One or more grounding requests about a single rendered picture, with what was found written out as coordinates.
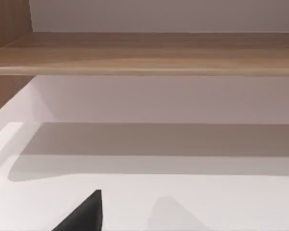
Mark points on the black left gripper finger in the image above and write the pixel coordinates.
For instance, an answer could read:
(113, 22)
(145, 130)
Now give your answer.
(89, 214)

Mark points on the wooden open shelf unit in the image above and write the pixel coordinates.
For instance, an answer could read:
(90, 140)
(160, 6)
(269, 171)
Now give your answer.
(135, 55)

